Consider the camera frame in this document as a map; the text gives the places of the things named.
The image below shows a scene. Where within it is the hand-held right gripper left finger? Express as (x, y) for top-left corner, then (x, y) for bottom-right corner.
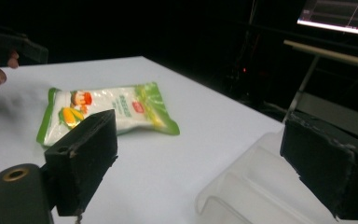
(43, 108), (119, 217)

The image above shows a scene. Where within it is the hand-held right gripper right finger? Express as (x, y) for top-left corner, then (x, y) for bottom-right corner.
(279, 111), (358, 221)

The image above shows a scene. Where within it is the translucent plastic container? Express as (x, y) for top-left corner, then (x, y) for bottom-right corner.
(194, 130), (358, 224)

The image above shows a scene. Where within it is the green and white snack packet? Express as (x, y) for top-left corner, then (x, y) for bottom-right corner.
(35, 81), (181, 147)

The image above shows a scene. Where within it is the metal stand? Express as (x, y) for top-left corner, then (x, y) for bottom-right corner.
(282, 39), (358, 124)

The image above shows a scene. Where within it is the computer monitor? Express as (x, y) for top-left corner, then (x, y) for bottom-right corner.
(296, 0), (358, 38)

